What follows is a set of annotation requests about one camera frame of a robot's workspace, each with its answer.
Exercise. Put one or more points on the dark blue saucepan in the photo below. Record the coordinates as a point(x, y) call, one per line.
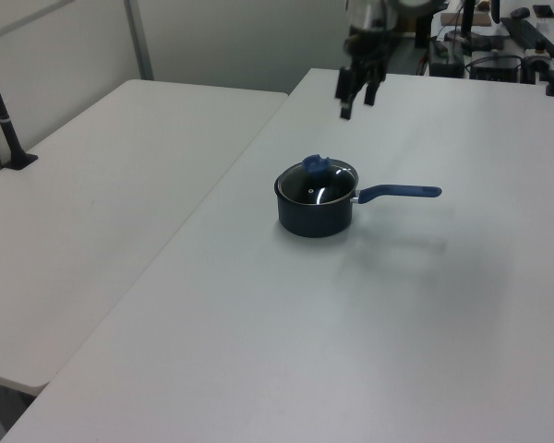
point(314, 217)

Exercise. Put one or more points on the black smartphone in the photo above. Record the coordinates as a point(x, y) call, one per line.
point(543, 11)

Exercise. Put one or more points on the black camera stand pole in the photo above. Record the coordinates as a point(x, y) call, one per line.
point(3, 124)

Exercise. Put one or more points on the black monitor stand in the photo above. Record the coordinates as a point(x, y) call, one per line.
point(467, 27)

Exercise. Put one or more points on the black computer box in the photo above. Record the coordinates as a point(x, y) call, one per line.
point(496, 69)

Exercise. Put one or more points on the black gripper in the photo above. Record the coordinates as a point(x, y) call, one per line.
point(369, 51)

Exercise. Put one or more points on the grey metal partition post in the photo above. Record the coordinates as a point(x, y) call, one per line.
point(139, 41)

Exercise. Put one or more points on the black computer mouse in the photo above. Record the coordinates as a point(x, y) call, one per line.
point(519, 13)

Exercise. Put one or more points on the black keyboard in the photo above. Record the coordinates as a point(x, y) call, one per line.
point(531, 34)

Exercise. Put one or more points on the glass lid with blue knob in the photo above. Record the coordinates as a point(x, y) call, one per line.
point(317, 182)

